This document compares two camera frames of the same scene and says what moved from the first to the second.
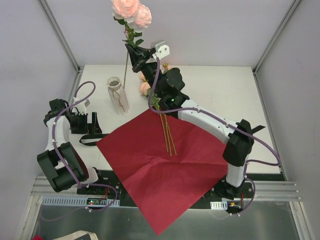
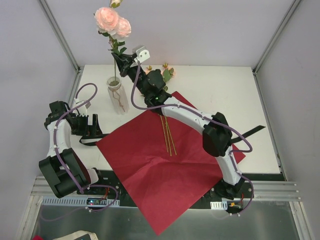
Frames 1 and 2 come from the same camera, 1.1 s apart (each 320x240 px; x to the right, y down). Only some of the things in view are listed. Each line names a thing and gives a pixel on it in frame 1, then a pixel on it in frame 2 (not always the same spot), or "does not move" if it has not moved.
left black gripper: x=87 y=122 does not move
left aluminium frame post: x=61 y=36 does not move
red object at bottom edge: x=37 y=237 does not move
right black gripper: x=144 y=60 -> x=127 y=64
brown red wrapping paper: x=169 y=165 does not move
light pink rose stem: x=135 y=17 -> x=109 y=23
